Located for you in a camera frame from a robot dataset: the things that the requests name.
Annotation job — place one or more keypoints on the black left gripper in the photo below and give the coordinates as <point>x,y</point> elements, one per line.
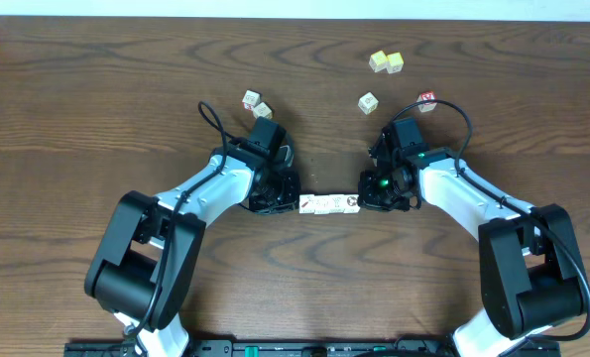
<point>279,193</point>

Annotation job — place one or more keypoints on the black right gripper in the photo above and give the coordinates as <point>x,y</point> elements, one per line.
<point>368,197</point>

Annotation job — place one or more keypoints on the white block with hammer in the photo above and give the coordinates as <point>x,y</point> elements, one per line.
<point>306,204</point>

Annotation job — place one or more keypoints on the white block with faint print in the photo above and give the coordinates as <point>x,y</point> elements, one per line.
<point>322,204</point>

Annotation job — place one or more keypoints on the white block with soccer ball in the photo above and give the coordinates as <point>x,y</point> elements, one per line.
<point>351,204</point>

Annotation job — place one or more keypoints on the white block with goblet print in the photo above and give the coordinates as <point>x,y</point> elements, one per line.
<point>336,203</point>

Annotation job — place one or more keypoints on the cream block with faint drawing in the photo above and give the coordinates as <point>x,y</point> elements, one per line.
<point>368,103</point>

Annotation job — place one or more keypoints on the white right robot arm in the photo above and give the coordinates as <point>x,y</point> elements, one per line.
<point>531,272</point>

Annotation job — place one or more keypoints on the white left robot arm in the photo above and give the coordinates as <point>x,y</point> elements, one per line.
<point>145,261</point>

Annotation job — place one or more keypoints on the cream block with umbrella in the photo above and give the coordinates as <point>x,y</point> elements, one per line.
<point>262,110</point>

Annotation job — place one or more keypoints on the white block red number three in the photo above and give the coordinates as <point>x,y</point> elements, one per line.
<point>251,99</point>

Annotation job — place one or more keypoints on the red letter block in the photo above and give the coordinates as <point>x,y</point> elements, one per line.
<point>426,101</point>

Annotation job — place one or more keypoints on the yellow block right of pair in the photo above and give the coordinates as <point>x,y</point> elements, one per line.
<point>395,63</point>

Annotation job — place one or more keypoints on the yellow block of pair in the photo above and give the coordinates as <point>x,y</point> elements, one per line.
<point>378,61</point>
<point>395,63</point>

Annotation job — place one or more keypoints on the yellow block left of pair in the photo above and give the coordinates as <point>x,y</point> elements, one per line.
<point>378,61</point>

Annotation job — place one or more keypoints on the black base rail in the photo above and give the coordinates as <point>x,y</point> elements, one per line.
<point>410,346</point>

